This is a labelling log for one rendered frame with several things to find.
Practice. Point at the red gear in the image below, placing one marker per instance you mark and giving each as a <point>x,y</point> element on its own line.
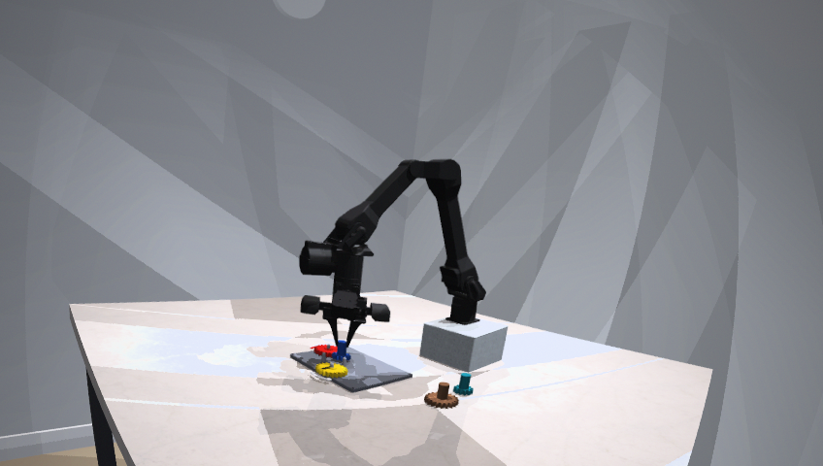
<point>320,349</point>

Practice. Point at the brown gear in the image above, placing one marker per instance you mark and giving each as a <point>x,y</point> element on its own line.
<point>441,398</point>

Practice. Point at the teal gear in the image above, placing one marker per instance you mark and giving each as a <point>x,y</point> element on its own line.
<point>463,387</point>

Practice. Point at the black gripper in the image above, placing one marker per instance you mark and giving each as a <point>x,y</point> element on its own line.
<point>311,304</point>

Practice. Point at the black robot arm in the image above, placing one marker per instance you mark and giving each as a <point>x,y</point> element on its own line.
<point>338,254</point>

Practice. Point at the yellow gear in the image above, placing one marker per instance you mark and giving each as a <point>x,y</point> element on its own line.
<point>337,371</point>

